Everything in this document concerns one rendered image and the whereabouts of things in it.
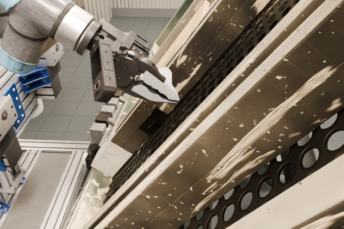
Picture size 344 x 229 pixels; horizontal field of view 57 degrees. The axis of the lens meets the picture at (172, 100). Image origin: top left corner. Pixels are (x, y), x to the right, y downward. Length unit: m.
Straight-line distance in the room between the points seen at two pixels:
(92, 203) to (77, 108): 1.93
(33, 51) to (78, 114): 2.06
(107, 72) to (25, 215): 1.37
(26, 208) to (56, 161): 0.33
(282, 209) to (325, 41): 0.13
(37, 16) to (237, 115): 0.42
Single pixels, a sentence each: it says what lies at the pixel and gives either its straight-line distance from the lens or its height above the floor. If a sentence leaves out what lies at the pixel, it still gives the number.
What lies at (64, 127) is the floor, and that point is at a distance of 2.60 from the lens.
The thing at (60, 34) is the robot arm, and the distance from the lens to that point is 0.59.
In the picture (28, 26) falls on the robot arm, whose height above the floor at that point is 1.38.
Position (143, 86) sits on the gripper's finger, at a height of 1.26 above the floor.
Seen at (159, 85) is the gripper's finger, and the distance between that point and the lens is 0.59.
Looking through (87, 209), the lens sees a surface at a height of 0.90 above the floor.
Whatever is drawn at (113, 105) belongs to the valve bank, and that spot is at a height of 0.76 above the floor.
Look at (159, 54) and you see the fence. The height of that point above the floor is 0.97.
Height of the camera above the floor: 1.59
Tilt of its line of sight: 35 degrees down
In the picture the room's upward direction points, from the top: straight up
